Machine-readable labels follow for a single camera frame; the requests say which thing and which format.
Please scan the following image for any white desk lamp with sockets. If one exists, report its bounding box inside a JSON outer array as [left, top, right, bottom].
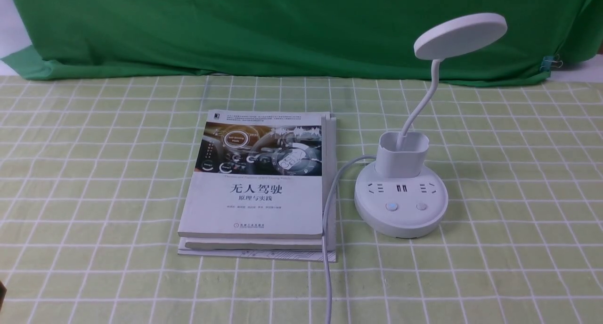
[[354, 12, 507, 239]]

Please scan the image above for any top white textbook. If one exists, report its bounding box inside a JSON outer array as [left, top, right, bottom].
[[178, 109, 330, 240]]

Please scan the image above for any bottom white book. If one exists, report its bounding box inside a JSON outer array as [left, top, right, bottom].
[[178, 113, 337, 262]]

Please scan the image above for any green checkered tablecloth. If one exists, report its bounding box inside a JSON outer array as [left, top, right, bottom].
[[0, 76, 603, 324]]

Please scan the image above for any green backdrop cloth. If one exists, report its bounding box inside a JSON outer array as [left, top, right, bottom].
[[1, 0, 602, 87]]

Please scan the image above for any teal binder clip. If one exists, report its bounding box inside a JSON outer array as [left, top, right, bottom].
[[539, 54, 563, 72]]

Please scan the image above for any white lamp power cable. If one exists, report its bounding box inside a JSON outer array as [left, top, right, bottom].
[[321, 155, 377, 324]]

